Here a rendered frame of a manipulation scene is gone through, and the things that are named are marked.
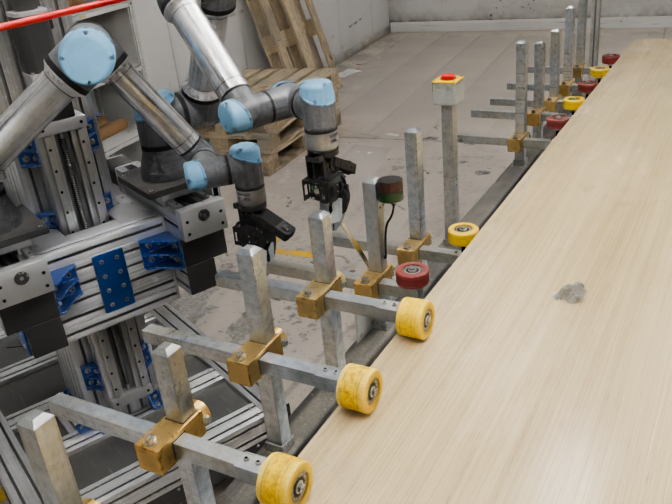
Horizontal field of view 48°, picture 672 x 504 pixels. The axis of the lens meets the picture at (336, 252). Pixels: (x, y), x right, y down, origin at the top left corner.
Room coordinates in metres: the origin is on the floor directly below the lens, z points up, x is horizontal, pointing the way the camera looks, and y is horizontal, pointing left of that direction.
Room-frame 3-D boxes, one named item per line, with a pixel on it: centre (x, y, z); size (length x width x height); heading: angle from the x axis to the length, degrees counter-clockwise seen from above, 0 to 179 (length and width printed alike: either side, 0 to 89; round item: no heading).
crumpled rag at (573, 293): (1.38, -0.50, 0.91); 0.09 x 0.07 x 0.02; 125
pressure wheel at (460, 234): (1.76, -0.34, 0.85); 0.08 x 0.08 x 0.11
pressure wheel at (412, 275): (1.57, -0.18, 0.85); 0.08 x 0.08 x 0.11
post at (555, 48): (3.15, -1.01, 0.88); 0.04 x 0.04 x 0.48; 59
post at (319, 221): (1.44, 0.03, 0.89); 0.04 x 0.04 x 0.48; 59
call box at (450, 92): (2.09, -0.37, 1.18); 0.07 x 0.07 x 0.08; 59
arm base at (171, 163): (2.06, 0.46, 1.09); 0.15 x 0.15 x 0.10
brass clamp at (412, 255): (1.85, -0.22, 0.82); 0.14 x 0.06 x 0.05; 149
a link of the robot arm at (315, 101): (1.64, 0.01, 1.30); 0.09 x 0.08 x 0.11; 35
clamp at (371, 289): (1.64, -0.09, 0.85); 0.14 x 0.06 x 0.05; 149
